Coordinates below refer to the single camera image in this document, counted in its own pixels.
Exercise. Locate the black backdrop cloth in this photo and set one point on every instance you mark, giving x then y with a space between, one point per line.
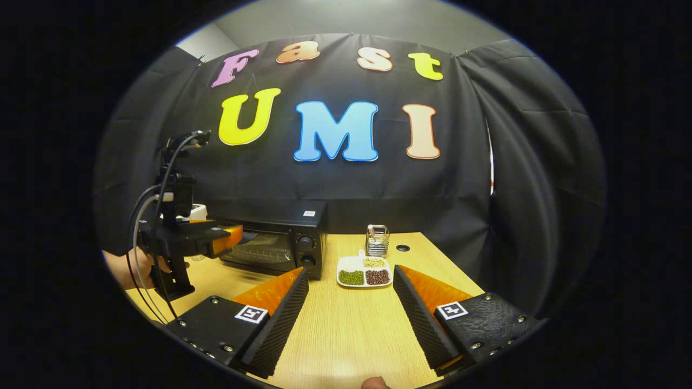
513 189

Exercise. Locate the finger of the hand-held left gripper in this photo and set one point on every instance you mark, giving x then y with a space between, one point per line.
227 241

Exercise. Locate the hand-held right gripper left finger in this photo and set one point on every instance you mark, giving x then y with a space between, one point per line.
281 329

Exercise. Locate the green mung beans pile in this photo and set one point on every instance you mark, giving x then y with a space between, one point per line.
351 277

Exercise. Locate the white divided plate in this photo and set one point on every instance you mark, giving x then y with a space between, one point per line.
348 263

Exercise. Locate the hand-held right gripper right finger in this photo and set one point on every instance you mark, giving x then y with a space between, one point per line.
419 324

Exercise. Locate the white toaster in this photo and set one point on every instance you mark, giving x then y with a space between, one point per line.
198 212

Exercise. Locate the dark red beans pile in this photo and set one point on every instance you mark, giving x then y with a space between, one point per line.
378 277

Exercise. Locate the yellow soybeans pile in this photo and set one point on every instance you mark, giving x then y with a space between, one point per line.
374 262

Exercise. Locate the black electric oven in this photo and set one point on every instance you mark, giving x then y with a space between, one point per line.
270 216

